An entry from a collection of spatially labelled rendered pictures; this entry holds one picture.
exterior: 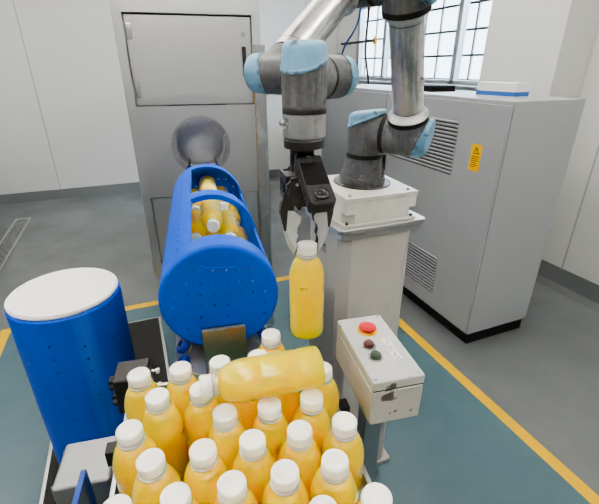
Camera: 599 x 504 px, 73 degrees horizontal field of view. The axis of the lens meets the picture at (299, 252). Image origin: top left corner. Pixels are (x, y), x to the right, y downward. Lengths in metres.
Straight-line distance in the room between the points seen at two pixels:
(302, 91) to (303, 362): 0.43
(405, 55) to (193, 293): 0.78
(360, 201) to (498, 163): 1.24
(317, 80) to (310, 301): 0.39
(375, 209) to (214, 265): 0.55
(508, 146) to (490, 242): 0.53
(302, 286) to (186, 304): 0.33
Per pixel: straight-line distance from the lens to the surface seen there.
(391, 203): 1.30
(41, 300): 1.28
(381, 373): 0.77
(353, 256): 1.30
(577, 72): 3.59
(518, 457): 2.27
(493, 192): 2.39
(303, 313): 0.80
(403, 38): 1.13
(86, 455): 1.05
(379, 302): 1.45
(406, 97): 1.20
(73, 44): 5.93
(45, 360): 1.27
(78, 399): 1.33
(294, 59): 0.69
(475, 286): 2.60
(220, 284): 0.97
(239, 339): 0.98
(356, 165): 1.32
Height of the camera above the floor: 1.60
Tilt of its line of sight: 25 degrees down
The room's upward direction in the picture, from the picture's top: straight up
